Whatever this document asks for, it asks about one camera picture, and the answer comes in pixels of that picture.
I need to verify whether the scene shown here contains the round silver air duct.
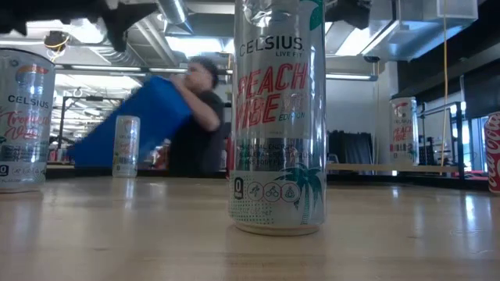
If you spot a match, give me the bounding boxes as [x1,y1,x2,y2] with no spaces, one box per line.
[155,0,195,34]

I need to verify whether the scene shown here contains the yellow extension cable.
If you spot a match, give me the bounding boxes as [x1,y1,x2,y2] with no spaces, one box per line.
[439,0,449,176]

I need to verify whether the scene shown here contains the black fabric curtain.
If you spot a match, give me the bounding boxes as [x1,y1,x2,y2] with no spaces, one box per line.
[327,130,374,165]

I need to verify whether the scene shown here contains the red Coca-Cola can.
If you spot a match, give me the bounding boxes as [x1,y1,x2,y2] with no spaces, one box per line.
[225,134,235,179]
[483,111,500,195]

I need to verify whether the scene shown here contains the silver ventilation hood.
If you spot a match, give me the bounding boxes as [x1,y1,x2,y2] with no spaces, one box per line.
[361,0,480,63]

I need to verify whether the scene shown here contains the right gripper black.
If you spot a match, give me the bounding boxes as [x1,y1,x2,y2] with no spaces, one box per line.
[325,0,373,31]

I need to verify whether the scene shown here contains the black metal table frame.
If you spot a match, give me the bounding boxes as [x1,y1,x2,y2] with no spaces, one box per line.
[45,165,489,192]

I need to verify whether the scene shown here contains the Celsius Tropical Vibe can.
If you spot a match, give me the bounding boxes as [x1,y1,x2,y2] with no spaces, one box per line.
[0,47,57,194]

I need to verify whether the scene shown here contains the silver Celsius energy can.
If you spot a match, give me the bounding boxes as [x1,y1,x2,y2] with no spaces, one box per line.
[112,115,141,179]

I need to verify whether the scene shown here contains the Celsius Peach Vibe can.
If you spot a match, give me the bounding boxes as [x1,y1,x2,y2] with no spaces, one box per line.
[228,0,328,237]
[388,96,420,167]

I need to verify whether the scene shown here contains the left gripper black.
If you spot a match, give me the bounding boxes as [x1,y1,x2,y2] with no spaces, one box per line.
[100,0,159,53]

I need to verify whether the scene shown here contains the large blue container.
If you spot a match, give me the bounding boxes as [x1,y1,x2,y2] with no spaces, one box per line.
[66,76,193,169]

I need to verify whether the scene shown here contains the ceiling light tube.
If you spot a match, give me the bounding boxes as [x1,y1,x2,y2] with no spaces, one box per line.
[70,64,141,73]
[326,73,378,82]

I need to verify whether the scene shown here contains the black ceiling cord reel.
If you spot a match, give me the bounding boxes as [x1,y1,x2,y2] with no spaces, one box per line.
[43,30,70,52]

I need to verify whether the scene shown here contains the person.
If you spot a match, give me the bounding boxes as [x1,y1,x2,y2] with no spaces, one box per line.
[167,56,231,179]

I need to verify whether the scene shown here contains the black metal shelf frame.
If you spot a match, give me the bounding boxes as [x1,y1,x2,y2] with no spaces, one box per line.
[417,101,466,180]

